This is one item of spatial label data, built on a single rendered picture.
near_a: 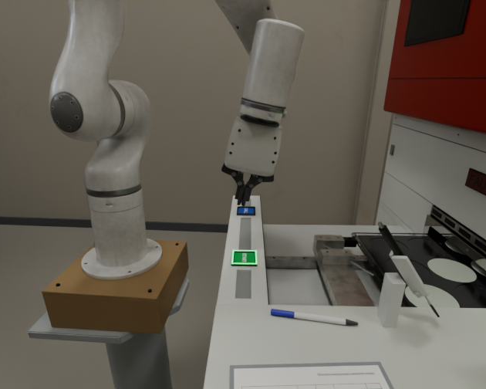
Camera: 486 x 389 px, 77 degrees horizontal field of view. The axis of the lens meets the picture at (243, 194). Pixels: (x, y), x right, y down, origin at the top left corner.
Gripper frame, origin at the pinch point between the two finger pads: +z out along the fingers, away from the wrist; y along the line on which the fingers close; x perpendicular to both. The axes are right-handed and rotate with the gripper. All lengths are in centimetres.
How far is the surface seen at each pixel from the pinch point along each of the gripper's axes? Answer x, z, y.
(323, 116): -190, -7, -60
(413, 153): -46, -10, -57
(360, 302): 4.2, 17.6, -30.1
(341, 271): -7.4, 17.8, -29.2
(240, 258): 0.6, 14.9, -2.6
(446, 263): -9, 10, -55
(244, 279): 6.9, 15.4, -3.8
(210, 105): -195, 4, 31
